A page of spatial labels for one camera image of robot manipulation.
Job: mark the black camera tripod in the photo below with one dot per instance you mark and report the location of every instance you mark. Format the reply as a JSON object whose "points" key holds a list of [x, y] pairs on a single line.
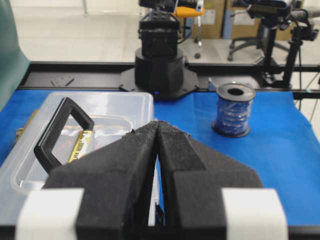
{"points": [[304, 30]]}

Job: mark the orange stool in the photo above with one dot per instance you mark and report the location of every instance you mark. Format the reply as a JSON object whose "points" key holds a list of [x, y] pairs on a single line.
{"points": [[191, 12]]}

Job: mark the black office chair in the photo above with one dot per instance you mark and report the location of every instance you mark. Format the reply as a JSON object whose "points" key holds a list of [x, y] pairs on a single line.
{"points": [[260, 41]]}

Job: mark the cardboard box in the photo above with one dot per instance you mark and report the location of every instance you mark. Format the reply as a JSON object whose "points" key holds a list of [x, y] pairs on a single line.
{"points": [[212, 20]]}

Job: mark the blue wire spool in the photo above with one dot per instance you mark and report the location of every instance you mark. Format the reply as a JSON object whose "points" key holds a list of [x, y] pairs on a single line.
{"points": [[234, 106]]}

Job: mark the blue table cloth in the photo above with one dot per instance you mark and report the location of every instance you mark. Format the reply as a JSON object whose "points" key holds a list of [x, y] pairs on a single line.
{"points": [[281, 146]]}

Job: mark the left gripper black foam left finger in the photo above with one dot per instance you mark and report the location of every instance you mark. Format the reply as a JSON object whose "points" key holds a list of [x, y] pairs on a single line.
{"points": [[97, 196]]}

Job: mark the left gripper black foam right finger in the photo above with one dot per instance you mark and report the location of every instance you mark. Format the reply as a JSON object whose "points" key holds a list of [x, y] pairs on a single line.
{"points": [[210, 196]]}

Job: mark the clear plastic tool box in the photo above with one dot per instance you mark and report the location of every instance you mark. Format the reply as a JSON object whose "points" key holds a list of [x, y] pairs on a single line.
{"points": [[27, 115]]}

